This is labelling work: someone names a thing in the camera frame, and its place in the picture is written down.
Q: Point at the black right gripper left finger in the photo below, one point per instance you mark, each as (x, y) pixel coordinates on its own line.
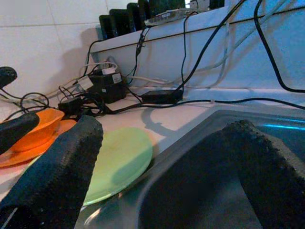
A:
(54, 176)

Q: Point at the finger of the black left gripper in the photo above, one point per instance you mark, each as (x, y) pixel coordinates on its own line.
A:
(16, 130)
(7, 76)

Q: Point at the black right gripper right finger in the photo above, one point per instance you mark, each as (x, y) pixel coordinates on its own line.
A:
(274, 179)

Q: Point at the steel kitchen sink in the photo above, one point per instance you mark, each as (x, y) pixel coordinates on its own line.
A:
(166, 190)

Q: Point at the orange bowl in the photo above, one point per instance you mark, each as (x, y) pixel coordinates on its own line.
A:
(43, 128)

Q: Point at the orange plate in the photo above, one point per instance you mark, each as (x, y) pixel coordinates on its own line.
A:
(23, 158)

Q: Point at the small black adapter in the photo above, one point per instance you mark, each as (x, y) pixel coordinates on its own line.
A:
(70, 105)

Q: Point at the light green plate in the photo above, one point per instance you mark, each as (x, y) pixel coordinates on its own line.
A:
(124, 157)

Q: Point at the white adapter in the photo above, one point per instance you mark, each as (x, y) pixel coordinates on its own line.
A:
(85, 83)

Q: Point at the black power brick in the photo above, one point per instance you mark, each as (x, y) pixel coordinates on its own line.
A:
(107, 88)

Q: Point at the white plug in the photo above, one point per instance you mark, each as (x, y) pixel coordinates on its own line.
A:
(108, 71)

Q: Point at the black upright phone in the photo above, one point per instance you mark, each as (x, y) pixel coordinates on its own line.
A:
(147, 9)
(107, 27)
(137, 16)
(120, 22)

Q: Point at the flat black power adapter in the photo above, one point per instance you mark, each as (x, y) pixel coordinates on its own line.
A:
(162, 96)

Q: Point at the silver flat device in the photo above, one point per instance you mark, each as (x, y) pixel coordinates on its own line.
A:
(166, 16)

